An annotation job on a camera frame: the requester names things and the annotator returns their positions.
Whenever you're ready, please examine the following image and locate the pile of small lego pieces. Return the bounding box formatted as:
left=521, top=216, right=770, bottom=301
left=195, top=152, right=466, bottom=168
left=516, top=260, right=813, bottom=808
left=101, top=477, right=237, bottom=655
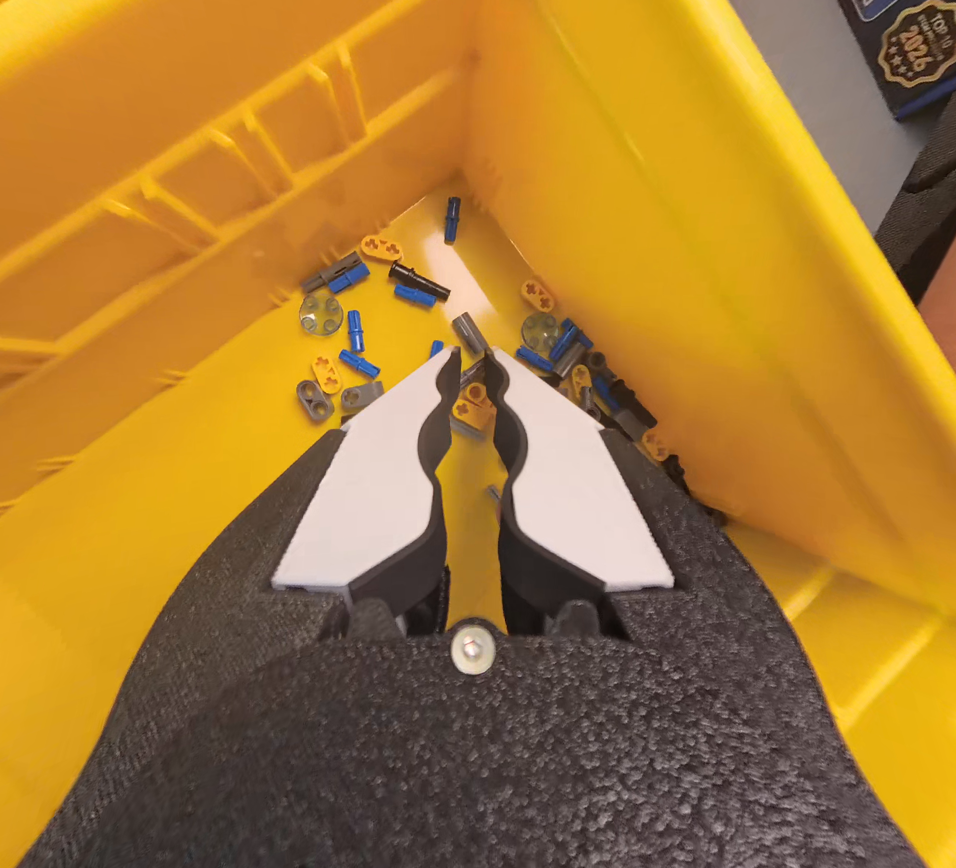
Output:
left=295, top=195, right=730, bottom=519

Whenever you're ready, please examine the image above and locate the blue lego kit box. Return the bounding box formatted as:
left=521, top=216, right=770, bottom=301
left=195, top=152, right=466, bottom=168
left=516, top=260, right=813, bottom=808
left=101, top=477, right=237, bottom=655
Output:
left=794, top=0, right=956, bottom=124

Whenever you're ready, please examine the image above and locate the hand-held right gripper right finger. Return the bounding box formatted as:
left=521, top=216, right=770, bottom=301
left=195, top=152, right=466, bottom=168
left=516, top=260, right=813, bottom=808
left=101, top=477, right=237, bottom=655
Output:
left=484, top=347, right=676, bottom=636

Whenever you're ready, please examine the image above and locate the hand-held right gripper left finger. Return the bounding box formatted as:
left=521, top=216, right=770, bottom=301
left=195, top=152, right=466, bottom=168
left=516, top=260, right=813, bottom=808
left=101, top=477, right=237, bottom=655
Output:
left=270, top=347, right=463, bottom=636

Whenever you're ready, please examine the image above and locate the yellow plastic bin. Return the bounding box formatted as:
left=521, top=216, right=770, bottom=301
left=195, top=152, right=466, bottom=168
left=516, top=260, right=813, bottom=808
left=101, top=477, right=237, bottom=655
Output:
left=0, top=0, right=956, bottom=868

